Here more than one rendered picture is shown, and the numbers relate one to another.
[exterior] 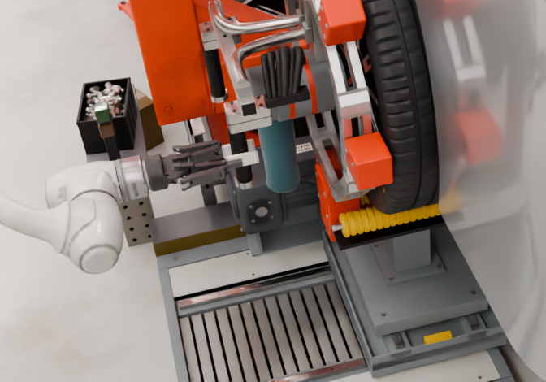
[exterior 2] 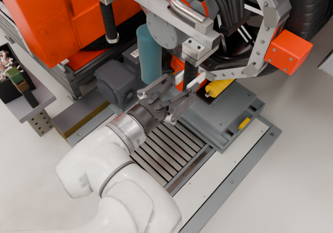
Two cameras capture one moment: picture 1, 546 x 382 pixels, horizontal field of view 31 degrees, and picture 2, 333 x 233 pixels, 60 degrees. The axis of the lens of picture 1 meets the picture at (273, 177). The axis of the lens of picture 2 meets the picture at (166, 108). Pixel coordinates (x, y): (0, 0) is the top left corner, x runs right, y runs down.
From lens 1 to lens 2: 1.54 m
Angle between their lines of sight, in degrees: 31
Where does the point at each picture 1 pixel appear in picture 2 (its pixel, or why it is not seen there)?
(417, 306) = (231, 113)
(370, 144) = (290, 39)
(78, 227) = (146, 221)
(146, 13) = not seen: outside the picture
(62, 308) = (24, 191)
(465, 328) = (251, 112)
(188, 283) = not seen: hidden behind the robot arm
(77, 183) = (97, 167)
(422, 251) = not seen: hidden behind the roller
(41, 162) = not seen: outside the picture
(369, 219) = (224, 82)
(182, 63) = (57, 22)
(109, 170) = (113, 139)
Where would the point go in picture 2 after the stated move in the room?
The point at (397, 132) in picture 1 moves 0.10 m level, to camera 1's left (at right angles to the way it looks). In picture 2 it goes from (310, 25) to (287, 41)
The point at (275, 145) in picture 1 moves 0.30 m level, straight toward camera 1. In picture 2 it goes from (155, 58) to (212, 110)
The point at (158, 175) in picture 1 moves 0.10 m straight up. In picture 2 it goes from (151, 123) to (149, 98)
